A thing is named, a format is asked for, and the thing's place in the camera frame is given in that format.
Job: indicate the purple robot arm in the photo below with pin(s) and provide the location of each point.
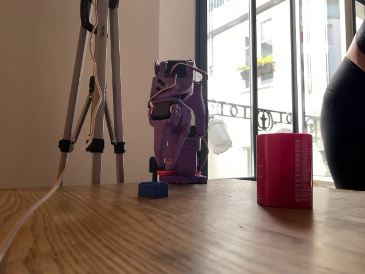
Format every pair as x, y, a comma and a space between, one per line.
196, 114

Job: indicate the blue toy brick block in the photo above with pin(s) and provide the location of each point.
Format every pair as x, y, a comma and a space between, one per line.
152, 190

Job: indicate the grey camera tripod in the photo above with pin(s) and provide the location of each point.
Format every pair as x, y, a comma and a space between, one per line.
98, 114

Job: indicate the flower box with yellow flowers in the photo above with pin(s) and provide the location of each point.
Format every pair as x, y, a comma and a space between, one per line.
263, 67

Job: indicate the person in black clothing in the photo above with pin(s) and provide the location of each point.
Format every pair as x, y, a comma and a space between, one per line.
345, 114

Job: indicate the purple perforated base plate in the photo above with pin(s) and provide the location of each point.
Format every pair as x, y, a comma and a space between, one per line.
182, 179

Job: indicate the black balcony railing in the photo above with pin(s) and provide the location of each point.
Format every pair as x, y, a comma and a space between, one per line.
265, 115

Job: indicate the purple gripper with motor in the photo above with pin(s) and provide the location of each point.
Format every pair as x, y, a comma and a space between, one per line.
163, 125

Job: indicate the white bucket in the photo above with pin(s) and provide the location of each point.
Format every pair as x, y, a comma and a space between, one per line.
219, 134

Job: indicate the black window frame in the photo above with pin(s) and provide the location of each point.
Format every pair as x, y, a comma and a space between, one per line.
202, 85

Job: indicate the red cup with white print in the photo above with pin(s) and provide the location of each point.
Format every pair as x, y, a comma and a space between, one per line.
282, 171

